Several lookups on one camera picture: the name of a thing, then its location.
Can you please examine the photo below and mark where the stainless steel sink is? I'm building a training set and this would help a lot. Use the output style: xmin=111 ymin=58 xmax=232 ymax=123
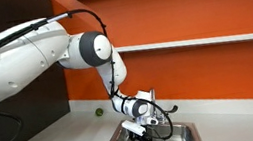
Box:
xmin=93 ymin=108 xmax=206 ymax=141

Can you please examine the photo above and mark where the chrome faucet with black handles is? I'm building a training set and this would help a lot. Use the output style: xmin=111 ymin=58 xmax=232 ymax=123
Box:
xmin=149 ymin=84 xmax=182 ymax=127

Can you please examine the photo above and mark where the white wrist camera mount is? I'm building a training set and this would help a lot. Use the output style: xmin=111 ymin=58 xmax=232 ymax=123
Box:
xmin=120 ymin=114 xmax=161 ymax=140

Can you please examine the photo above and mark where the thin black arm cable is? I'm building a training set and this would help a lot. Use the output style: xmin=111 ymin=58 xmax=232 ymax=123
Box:
xmin=0 ymin=0 xmax=176 ymax=141

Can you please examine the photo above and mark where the dark wood cabinet panel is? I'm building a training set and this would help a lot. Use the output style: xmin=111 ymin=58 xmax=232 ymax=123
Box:
xmin=0 ymin=0 xmax=76 ymax=141

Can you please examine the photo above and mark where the white counter backsplash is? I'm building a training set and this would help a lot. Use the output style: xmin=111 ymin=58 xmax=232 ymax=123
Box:
xmin=67 ymin=72 xmax=253 ymax=141

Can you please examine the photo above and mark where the green lime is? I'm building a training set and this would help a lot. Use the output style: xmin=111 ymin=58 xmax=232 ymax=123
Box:
xmin=94 ymin=106 xmax=105 ymax=118

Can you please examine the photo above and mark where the white wall shelf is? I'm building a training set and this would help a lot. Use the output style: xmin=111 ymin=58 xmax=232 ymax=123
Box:
xmin=114 ymin=26 xmax=253 ymax=63

